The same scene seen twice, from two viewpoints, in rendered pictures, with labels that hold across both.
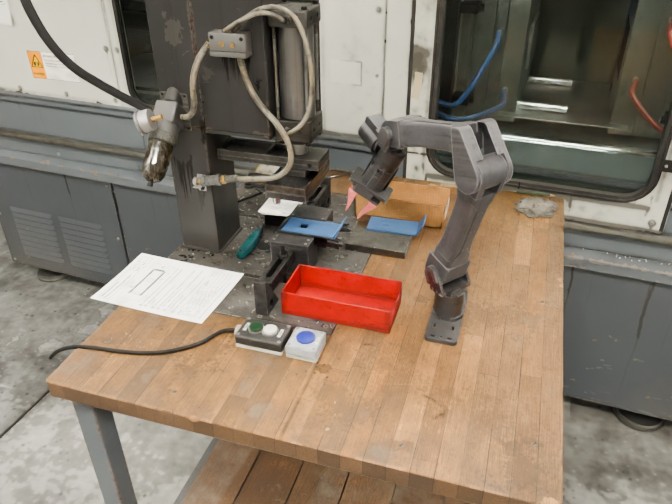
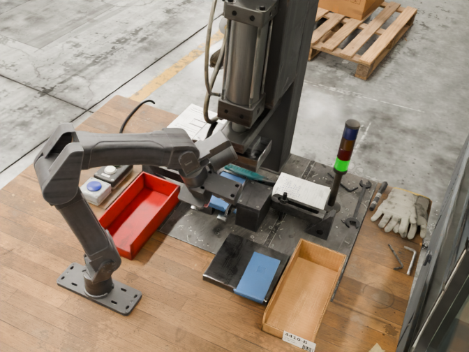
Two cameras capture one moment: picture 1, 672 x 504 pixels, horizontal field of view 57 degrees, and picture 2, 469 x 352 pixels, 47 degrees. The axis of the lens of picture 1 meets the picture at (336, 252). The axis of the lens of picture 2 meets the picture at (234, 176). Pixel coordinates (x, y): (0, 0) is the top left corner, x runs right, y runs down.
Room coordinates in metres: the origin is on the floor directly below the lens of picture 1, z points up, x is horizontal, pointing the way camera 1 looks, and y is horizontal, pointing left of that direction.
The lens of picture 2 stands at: (1.44, -1.00, 1.96)
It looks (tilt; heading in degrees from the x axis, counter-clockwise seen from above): 41 degrees down; 93
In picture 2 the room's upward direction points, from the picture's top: 6 degrees clockwise
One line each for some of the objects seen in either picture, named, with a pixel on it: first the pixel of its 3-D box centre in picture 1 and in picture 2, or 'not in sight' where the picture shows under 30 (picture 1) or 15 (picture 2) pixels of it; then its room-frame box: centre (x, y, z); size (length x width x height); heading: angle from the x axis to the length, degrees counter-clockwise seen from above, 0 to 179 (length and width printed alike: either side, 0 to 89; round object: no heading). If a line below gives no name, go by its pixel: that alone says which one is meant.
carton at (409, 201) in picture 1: (402, 202); (306, 292); (1.60, -0.19, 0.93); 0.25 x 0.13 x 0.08; 72
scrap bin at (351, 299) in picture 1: (342, 297); (137, 213); (1.14, -0.01, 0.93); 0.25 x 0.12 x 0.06; 72
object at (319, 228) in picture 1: (314, 223); (222, 188); (1.36, 0.05, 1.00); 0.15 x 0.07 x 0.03; 72
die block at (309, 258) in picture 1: (303, 239); (231, 199); (1.38, 0.08, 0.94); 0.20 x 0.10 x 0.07; 162
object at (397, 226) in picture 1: (396, 222); (257, 274); (1.48, -0.17, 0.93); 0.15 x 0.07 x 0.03; 75
